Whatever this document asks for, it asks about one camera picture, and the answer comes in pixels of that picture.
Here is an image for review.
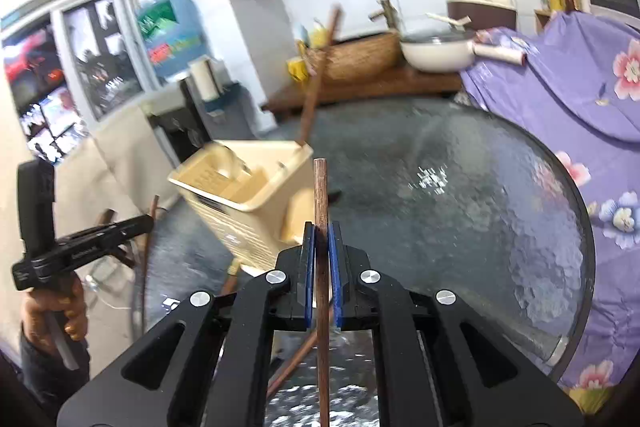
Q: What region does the brown wooden chopstick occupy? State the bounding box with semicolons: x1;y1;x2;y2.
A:
312;158;332;427
266;329;321;400
220;259;242;299
295;4;343;148

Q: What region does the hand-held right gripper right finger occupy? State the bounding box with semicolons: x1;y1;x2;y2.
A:
328;221;584;427

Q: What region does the wooden faucet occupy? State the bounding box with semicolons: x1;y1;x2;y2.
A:
369;0;402;32

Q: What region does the white frying pan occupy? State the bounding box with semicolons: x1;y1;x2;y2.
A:
400;34;526;72

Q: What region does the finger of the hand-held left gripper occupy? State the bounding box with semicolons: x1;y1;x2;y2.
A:
74;214;156;266

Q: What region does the blue water jug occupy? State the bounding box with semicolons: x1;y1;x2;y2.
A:
137;0;211;80

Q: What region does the white paper roll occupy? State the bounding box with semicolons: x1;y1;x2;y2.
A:
189;57;222;102

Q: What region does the beige plastic utensil holder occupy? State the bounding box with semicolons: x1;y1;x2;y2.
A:
168;139;315;270

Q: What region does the person's left hand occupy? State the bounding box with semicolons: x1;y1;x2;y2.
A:
22;276;89;344

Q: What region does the white spatula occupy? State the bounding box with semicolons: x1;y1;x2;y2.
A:
426;12;472;30

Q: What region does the small yellow box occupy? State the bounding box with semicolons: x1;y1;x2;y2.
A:
287;57;311;82

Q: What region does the purple floral cloth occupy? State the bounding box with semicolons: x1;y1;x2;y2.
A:
460;9;640;408

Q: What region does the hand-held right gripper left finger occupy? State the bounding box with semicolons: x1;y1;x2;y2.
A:
56;221;321;427

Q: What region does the wooden stool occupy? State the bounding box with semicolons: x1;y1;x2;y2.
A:
97;194;167;269

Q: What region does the brown and white cooker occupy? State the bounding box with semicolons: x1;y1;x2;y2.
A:
446;0;518;32

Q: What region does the person's left forearm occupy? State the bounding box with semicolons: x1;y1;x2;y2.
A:
19;326;92;410

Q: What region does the white framed window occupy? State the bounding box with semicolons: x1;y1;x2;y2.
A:
0;0;162;164

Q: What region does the woven basket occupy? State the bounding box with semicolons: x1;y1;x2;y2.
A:
305;32;403;82

